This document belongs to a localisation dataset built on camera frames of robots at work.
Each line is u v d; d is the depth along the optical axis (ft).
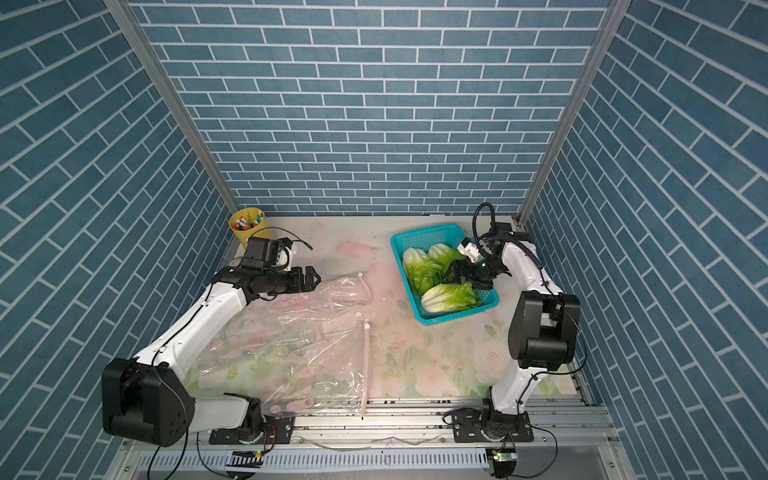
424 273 3.01
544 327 1.56
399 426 2.47
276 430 2.38
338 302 3.04
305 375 2.70
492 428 2.23
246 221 3.45
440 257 3.23
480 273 2.49
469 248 2.77
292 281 2.42
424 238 3.48
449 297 2.85
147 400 1.30
